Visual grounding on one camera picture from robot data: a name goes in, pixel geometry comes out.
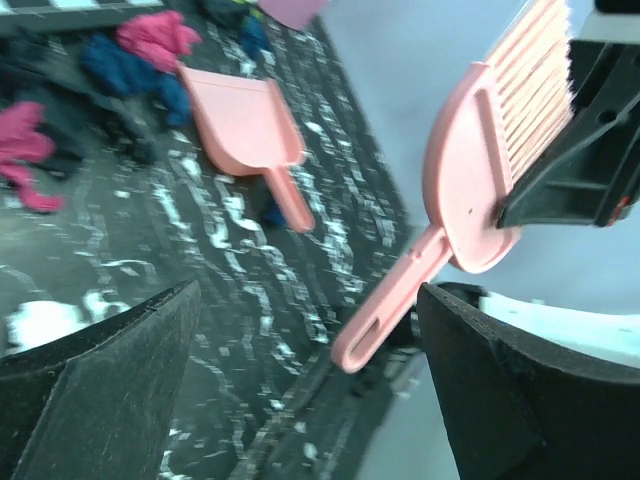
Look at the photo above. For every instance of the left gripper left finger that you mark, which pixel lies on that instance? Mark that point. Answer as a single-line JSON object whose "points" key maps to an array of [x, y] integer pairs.
{"points": [[98, 404]]}

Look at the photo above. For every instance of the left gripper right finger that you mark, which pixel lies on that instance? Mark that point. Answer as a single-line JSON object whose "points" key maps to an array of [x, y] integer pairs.
{"points": [[516, 406]]}

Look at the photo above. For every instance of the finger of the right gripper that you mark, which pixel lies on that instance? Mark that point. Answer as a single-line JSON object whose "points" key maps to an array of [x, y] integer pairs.
{"points": [[589, 175]]}

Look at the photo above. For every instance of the pink hand brush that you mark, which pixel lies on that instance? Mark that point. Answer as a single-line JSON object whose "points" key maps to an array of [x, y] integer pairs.
{"points": [[500, 117]]}

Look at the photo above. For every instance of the pink dustpan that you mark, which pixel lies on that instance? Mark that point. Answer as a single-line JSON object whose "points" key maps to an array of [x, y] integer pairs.
{"points": [[246, 129]]}

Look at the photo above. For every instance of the white paper scrap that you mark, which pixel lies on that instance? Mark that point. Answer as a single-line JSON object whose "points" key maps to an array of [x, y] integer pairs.
{"points": [[37, 323]]}

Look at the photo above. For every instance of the magenta paper scrap left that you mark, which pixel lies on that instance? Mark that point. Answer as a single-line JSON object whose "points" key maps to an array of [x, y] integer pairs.
{"points": [[22, 143]]}

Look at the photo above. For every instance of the blue paper scrap centre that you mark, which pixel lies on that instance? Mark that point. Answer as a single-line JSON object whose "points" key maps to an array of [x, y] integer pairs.
{"points": [[123, 74]]}

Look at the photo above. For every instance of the pink metronome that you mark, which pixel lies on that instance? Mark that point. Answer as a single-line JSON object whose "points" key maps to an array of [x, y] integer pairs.
{"points": [[294, 14]]}

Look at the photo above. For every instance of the green paper scrap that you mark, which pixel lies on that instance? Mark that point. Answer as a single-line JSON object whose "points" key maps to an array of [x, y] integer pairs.
{"points": [[253, 10]]}

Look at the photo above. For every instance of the blue paper scrap by dustpan handle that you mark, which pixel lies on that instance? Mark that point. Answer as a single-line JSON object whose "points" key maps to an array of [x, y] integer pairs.
{"points": [[270, 213]]}

